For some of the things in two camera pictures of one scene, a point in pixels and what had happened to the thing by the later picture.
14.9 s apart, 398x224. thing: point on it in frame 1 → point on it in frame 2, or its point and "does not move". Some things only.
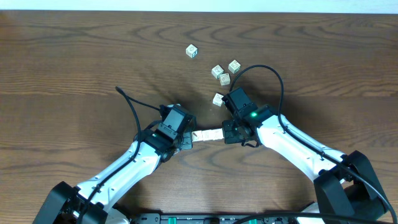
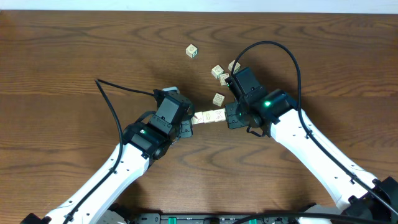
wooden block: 224,79 does not move
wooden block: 217,71 does not move
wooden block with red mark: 196,135 → 198,118
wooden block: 217,99 does not move
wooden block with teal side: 191,51 does not move
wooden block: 207,135 → 209,116
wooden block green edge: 234,66 does not move
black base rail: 218,218 does not move
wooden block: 215,134 → 219,114
